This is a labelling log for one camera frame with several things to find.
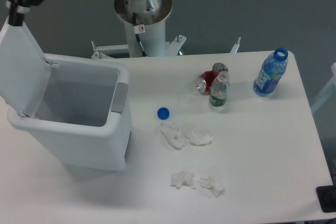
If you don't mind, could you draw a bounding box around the crushed red soda can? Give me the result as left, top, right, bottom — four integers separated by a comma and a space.
196, 62, 228, 95

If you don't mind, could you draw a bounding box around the blue bottle cap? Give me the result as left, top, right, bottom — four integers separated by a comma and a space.
157, 107, 170, 120

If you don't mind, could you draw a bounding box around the clear green label bottle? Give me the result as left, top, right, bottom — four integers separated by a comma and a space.
209, 70, 230, 107

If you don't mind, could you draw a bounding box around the white metal base frame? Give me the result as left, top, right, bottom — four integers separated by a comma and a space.
90, 34, 242, 59

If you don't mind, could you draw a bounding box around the black device at edge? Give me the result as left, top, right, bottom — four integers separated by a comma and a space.
316, 185, 335, 213

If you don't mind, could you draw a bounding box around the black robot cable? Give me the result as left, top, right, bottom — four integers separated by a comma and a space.
132, 12, 148, 58

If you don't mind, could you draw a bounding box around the small crumpled tissue left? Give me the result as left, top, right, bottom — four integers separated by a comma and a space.
171, 170, 197, 189

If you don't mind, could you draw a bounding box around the white trash can body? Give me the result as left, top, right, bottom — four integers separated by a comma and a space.
7, 54, 132, 171

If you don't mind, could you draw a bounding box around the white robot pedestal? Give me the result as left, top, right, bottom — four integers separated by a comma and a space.
114, 0, 172, 58

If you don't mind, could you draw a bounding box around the white trash can lid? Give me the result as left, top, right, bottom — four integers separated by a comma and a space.
1, 19, 59, 117

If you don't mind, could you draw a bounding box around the large crumpled white tissue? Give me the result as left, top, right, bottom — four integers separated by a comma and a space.
160, 121, 215, 150

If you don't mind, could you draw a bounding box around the blue plastic bottle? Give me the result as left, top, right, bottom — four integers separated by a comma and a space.
253, 47, 288, 97

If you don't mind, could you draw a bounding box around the small crumpled tissue right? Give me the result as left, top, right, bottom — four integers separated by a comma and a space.
199, 176, 224, 197

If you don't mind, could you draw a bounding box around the white bottle cap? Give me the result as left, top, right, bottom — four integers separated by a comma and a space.
179, 94, 190, 104

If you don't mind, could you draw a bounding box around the small crumpled tissue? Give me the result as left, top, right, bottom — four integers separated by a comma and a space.
171, 170, 197, 189
199, 176, 224, 197

